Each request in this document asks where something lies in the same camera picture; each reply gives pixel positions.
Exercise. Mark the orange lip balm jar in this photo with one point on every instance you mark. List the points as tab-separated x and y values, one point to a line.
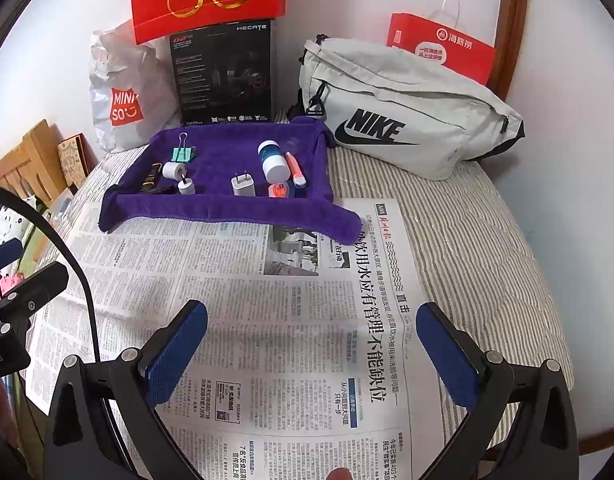
279	191

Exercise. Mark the pink tube with clear cap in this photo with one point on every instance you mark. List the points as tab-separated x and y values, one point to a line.
297	172

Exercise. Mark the grey waist bag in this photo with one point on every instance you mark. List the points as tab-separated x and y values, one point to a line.
437	110

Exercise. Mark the white wall charger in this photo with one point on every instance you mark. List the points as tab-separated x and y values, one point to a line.
242	186

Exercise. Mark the white plastic shopping bag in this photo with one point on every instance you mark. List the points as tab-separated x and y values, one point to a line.
107	70

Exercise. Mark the white tape roll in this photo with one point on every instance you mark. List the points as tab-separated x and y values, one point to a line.
173	170

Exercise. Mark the green binder clip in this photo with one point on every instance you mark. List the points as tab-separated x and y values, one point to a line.
189	154
182	156

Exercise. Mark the black gold tube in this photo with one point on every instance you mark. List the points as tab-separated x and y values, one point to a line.
149	180

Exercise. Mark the patterned book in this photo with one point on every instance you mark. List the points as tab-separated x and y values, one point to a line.
74	160

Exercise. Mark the wooden headboard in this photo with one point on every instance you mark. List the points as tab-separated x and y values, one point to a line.
17	170

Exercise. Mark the brown curved wooden frame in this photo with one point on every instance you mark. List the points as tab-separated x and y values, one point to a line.
517	10

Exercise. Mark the newspaper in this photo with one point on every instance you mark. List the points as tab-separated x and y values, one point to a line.
287	285

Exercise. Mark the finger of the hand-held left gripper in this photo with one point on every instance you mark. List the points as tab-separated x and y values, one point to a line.
37	282
4	255

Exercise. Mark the white dotted cloth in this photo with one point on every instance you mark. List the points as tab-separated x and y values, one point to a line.
17	222

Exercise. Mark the purple towel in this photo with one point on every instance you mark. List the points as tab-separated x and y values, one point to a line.
222	160

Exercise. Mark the person's right hand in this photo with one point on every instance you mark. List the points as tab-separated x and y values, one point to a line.
342	475

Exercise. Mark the black stick with silver script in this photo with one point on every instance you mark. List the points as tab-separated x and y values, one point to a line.
162	190

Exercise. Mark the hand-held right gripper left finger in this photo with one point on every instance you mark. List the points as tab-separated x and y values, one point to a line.
177	355

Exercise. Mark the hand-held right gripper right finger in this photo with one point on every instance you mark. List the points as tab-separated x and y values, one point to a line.
447	355

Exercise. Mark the blue white bottle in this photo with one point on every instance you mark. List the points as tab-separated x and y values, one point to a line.
274	162

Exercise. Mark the black headset box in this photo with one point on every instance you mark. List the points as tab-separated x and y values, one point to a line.
222	85

